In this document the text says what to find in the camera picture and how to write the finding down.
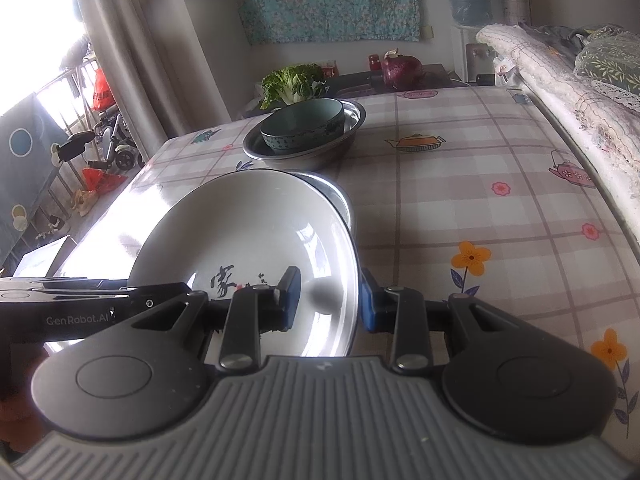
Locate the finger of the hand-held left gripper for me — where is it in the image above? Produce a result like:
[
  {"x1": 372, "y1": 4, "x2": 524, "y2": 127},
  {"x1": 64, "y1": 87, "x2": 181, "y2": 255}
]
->
[{"x1": 50, "y1": 281, "x2": 194, "y2": 312}]

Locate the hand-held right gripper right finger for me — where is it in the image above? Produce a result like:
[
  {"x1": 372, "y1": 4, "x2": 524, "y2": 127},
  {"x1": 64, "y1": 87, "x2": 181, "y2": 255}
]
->
[{"x1": 360, "y1": 269, "x2": 508, "y2": 375}]

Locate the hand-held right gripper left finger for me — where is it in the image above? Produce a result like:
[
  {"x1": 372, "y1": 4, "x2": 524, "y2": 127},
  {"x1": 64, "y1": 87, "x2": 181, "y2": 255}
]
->
[{"x1": 135, "y1": 266, "x2": 305, "y2": 368}]

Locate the white ceramic plate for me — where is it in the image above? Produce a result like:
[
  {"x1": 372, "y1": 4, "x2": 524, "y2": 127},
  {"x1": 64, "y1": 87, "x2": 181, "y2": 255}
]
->
[{"x1": 127, "y1": 168, "x2": 360, "y2": 358}]

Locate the large scratched steel plate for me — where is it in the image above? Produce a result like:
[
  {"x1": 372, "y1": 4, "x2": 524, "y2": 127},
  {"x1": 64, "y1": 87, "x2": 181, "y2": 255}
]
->
[{"x1": 300, "y1": 172, "x2": 357, "y2": 241}]

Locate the steel bowl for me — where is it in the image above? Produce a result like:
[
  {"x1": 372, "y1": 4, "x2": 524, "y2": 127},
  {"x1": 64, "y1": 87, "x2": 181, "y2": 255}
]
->
[
  {"x1": 243, "y1": 99, "x2": 368, "y2": 161},
  {"x1": 243, "y1": 130, "x2": 366, "y2": 172}
]

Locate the teal ceramic bowl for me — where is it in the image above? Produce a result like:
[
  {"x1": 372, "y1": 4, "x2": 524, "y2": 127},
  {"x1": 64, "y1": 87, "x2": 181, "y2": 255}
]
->
[{"x1": 260, "y1": 98, "x2": 347, "y2": 156}]

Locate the crumpled red bag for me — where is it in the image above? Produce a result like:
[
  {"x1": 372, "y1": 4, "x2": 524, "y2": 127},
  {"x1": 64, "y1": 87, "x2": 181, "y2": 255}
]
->
[{"x1": 81, "y1": 167, "x2": 130, "y2": 195}]

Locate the plaid teapot print tablecloth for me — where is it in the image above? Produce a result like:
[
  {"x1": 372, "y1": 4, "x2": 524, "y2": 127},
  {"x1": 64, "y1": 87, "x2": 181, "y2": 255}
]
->
[{"x1": 50, "y1": 85, "x2": 640, "y2": 441}]

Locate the wheelchair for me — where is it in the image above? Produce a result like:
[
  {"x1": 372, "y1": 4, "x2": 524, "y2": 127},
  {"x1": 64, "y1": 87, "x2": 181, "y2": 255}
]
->
[{"x1": 94, "y1": 109, "x2": 147, "y2": 170}]

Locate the blue cloth with circles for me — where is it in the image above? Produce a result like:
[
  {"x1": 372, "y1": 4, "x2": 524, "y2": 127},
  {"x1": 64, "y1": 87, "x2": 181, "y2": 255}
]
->
[{"x1": 0, "y1": 91, "x2": 77, "y2": 263}]

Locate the white plastic bag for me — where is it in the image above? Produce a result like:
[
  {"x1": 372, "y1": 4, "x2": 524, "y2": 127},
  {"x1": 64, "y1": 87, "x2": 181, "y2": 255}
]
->
[{"x1": 240, "y1": 92, "x2": 266, "y2": 118}]

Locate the metal balcony railing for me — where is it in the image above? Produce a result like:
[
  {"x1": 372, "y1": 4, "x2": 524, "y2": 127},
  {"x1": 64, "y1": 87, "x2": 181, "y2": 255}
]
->
[{"x1": 30, "y1": 55, "x2": 126, "y2": 241}]

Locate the hanging red bag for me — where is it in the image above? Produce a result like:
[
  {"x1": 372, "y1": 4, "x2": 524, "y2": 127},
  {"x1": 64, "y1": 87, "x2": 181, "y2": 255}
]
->
[{"x1": 91, "y1": 66, "x2": 120, "y2": 112}]

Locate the green leafy cabbage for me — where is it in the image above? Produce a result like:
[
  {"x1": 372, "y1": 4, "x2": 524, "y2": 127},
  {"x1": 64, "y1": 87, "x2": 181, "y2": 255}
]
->
[{"x1": 259, "y1": 63, "x2": 327, "y2": 111}]

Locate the dark side cabinet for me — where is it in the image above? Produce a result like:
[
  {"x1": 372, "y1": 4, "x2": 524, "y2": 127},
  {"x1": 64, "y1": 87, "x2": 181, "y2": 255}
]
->
[{"x1": 320, "y1": 62, "x2": 463, "y2": 100}]

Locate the grey curtain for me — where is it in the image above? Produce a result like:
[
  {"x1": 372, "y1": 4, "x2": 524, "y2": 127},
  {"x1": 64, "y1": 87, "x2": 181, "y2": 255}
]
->
[{"x1": 75, "y1": 0, "x2": 233, "y2": 161}]

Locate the white water dispenser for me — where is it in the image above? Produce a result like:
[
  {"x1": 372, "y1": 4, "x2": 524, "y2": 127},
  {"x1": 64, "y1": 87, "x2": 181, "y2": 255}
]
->
[{"x1": 457, "y1": 22, "x2": 502, "y2": 87}]

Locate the white folded quilt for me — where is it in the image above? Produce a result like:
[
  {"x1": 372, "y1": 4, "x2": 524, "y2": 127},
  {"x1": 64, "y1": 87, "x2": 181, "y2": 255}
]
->
[{"x1": 475, "y1": 24, "x2": 640, "y2": 243}]

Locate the green leaf print pillow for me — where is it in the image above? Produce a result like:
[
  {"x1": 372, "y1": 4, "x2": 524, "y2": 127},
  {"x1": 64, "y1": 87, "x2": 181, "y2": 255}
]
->
[{"x1": 574, "y1": 25, "x2": 640, "y2": 108}]

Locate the teal floral wall cloth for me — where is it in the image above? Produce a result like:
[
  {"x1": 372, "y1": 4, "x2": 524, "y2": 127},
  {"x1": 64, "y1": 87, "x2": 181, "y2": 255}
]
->
[{"x1": 230, "y1": 0, "x2": 422, "y2": 45}]

